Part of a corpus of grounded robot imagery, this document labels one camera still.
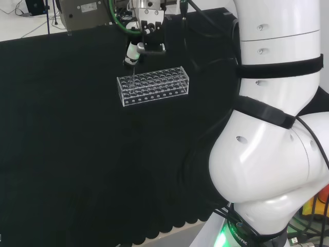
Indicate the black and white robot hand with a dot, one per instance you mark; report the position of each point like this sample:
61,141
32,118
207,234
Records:
153,38

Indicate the clear glass test tube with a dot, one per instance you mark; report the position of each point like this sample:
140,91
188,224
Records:
133,77

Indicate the clear plastic test tube rack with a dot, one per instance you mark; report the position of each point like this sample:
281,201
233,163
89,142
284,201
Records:
156,86

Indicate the grey metal equipment box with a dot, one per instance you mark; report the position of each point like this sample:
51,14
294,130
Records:
84,14

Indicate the blue tripod leg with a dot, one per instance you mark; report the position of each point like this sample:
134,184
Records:
47,18

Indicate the black bench cloth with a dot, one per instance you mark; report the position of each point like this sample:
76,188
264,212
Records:
64,141

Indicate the yellow stop button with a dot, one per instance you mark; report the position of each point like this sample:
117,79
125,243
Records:
321,203

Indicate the silver plug connector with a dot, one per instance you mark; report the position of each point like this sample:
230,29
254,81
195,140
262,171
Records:
294,240

